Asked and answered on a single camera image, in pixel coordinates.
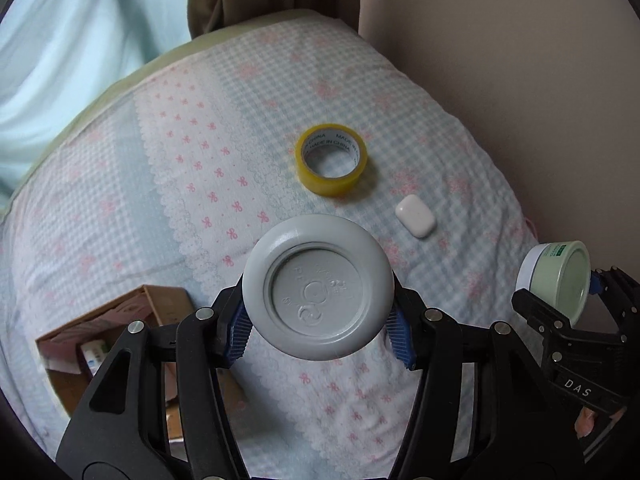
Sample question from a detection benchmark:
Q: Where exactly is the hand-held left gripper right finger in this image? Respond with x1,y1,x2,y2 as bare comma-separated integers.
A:
384,274,587,480

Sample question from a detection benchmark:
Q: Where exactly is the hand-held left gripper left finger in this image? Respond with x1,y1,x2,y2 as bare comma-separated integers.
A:
55,285,254,480

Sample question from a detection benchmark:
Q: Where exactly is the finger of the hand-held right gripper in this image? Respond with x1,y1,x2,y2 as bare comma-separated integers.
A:
590,266,640,345
511,287,573,346

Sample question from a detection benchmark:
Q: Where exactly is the pale green round jar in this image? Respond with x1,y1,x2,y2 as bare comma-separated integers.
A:
515,240,592,327

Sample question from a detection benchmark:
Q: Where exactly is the grey round plastic container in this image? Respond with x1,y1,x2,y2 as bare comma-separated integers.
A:
241,214,395,361

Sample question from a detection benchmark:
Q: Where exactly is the person's right hand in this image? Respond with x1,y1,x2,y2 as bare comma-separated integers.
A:
574,406,627,437

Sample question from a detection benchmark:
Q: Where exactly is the brown cardboard box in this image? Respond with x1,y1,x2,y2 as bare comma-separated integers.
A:
35,285,248,448

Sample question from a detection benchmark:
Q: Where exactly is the white earbud case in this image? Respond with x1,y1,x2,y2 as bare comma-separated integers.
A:
395,194,437,239

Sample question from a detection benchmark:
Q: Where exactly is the white and green packet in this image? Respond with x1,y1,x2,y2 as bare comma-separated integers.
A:
76,339,112,377

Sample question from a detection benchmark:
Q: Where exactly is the yellow tape roll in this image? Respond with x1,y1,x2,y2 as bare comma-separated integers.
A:
294,122,370,197

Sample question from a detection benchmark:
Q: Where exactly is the light blue curtain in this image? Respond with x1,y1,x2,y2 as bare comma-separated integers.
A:
0,0,195,203

